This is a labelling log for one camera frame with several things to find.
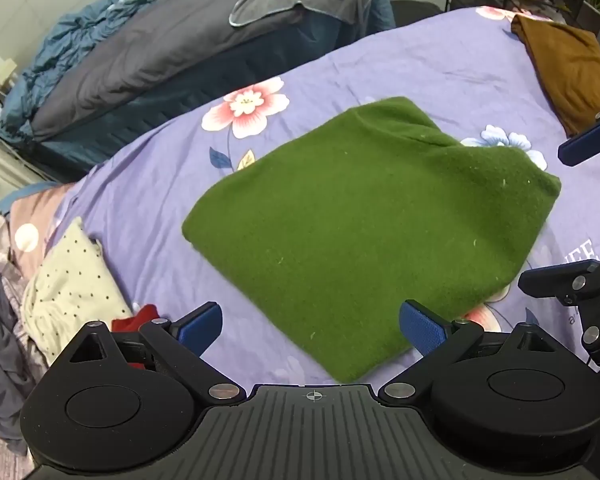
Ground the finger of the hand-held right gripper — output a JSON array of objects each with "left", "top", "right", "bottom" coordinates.
[
  {"left": 518, "top": 240, "right": 600, "bottom": 368},
  {"left": 558, "top": 85, "right": 600, "bottom": 167}
]

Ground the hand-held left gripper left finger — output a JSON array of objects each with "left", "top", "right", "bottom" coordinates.
[{"left": 54, "top": 301, "right": 246, "bottom": 405}]

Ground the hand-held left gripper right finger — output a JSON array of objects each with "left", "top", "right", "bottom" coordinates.
[{"left": 377, "top": 299, "right": 574, "bottom": 405}]

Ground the green knitted sweater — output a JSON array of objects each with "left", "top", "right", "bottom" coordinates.
[{"left": 181, "top": 96, "right": 562, "bottom": 383}]

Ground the red knitted garment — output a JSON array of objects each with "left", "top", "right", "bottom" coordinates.
[{"left": 111, "top": 303, "right": 161, "bottom": 369}]

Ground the brown garment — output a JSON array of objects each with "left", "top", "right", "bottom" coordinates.
[{"left": 510, "top": 13, "right": 600, "bottom": 137}]

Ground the purple floral bed sheet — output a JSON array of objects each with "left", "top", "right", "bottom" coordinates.
[{"left": 55, "top": 5, "right": 600, "bottom": 392}]

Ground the cream polka dot garment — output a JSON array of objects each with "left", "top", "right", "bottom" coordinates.
[{"left": 22, "top": 217, "right": 134, "bottom": 367}]

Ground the pink floral cloth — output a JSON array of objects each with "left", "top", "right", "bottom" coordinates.
[{"left": 0, "top": 183, "right": 83, "bottom": 263}]

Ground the grey crumpled garment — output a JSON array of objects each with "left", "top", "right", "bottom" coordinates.
[{"left": 0, "top": 212, "right": 49, "bottom": 461}]

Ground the grey duvet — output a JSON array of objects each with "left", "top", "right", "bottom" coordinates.
[{"left": 30, "top": 0, "right": 326, "bottom": 144}]

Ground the blue crumpled duvet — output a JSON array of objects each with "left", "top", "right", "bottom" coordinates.
[{"left": 0, "top": 0, "right": 199, "bottom": 144}]

